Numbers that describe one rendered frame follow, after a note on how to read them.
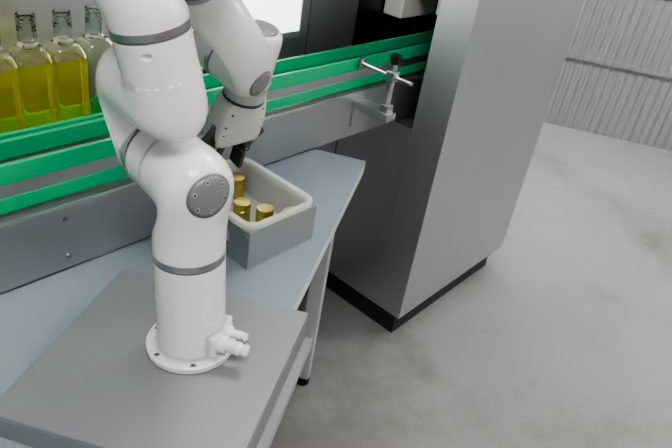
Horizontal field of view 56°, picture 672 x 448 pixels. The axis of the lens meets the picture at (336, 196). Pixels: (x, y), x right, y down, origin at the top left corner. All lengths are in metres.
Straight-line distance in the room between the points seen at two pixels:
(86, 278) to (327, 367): 1.08
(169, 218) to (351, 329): 1.50
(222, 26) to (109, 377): 0.49
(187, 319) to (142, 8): 0.40
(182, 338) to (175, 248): 0.14
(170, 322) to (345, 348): 1.31
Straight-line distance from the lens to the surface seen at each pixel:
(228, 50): 0.90
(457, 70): 1.72
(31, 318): 1.08
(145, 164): 0.79
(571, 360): 2.39
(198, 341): 0.89
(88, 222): 1.14
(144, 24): 0.66
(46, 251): 1.13
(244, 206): 1.22
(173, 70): 0.68
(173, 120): 0.71
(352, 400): 1.98
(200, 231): 0.78
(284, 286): 1.13
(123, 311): 1.01
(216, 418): 0.85
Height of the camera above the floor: 1.46
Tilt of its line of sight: 30 degrees down
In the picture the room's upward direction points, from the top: 9 degrees clockwise
